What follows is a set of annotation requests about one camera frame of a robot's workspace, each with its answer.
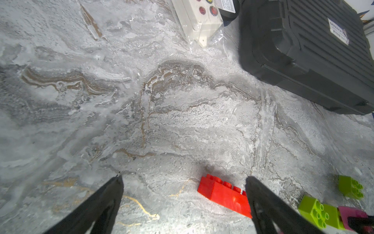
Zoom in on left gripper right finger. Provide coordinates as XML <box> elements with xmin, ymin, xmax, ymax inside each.
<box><xmin>245</xmin><ymin>176</ymin><xmax>323</xmax><ymax>234</ymax></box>

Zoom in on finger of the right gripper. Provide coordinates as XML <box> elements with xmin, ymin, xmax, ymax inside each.
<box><xmin>348</xmin><ymin>216</ymin><xmax>374</xmax><ymax>234</ymax></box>

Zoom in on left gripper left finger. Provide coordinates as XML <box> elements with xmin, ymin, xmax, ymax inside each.
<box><xmin>45</xmin><ymin>175</ymin><xmax>124</xmax><ymax>234</ymax></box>

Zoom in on pink lego brick upturned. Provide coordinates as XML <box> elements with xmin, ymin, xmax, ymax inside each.
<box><xmin>338</xmin><ymin>206</ymin><xmax>369</xmax><ymax>232</ymax></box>

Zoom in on lime lego brick upturned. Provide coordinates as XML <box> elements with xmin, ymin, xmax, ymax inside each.
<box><xmin>298</xmin><ymin>196</ymin><xmax>346</xmax><ymax>230</ymax></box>

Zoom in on lime lego brick studs up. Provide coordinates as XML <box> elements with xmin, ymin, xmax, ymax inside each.
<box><xmin>338</xmin><ymin>175</ymin><xmax>364</xmax><ymax>200</ymax></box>

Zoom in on red long lego brick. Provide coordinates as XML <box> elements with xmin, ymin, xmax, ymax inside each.
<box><xmin>197</xmin><ymin>174</ymin><xmax>252</xmax><ymax>218</ymax></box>

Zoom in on black plastic tool case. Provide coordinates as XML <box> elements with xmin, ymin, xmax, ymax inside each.
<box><xmin>239</xmin><ymin>1</ymin><xmax>374</xmax><ymax>115</ymax></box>

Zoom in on white remote control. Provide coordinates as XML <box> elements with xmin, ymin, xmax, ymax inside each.
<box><xmin>171</xmin><ymin>0</ymin><xmax>223</xmax><ymax>48</ymax></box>

